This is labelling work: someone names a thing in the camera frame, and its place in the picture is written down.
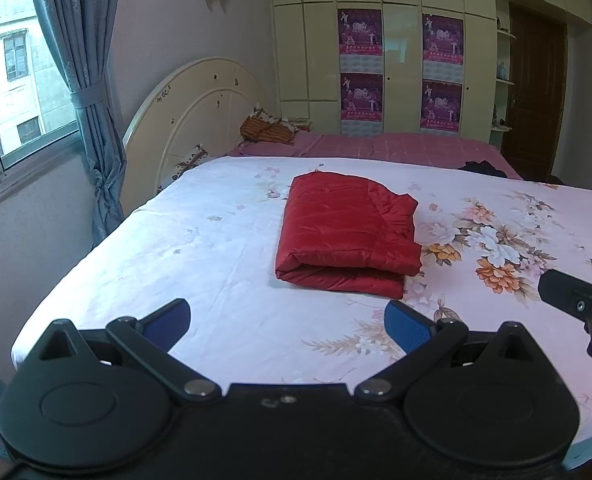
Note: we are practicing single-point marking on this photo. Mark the lower left purple poster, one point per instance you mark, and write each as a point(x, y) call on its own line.
point(361, 104)

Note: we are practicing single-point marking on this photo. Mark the blue curtain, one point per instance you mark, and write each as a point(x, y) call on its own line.
point(78, 35)

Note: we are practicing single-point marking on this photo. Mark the lower right purple poster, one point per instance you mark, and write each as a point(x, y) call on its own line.
point(441, 107)

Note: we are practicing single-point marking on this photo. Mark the dark brown wooden door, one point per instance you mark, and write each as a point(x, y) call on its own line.
point(538, 70)

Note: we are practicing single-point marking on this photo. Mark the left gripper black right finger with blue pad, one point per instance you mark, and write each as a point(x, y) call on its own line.
point(447, 354)

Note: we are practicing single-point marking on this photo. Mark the red puffer jacket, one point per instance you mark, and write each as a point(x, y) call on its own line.
point(347, 234)

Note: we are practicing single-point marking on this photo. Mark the pink checked bed sheet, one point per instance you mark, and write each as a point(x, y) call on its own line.
point(449, 152)

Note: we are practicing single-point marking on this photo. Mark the cream open shelf unit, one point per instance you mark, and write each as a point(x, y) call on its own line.
point(504, 85)

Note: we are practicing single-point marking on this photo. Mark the white floral bed quilt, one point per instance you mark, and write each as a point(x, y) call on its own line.
point(211, 238)

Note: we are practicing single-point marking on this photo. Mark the purple poster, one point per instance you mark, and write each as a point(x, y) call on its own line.
point(360, 41)
point(441, 107)
point(361, 104)
point(443, 49)

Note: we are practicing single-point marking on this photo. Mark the cream wardrobe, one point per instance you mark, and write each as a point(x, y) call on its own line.
point(307, 57)

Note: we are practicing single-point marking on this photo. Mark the upper left purple poster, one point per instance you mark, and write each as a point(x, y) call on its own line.
point(360, 41)

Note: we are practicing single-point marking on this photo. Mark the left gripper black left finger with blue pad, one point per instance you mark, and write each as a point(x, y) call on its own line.
point(127, 362)

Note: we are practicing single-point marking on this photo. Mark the upper right purple poster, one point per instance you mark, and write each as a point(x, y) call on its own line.
point(443, 49)

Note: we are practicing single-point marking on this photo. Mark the black garment on bed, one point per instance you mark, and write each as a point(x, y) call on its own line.
point(483, 167)

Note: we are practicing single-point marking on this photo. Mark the cream wooden headboard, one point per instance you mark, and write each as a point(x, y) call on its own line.
point(191, 117)

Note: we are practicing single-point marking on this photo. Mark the orange brown folded cloth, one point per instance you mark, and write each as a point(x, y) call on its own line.
point(260, 126)

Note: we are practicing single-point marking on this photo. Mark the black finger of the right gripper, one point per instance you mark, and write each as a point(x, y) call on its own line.
point(568, 294)

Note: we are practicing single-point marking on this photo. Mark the window with white frame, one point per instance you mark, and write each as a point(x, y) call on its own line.
point(37, 123)

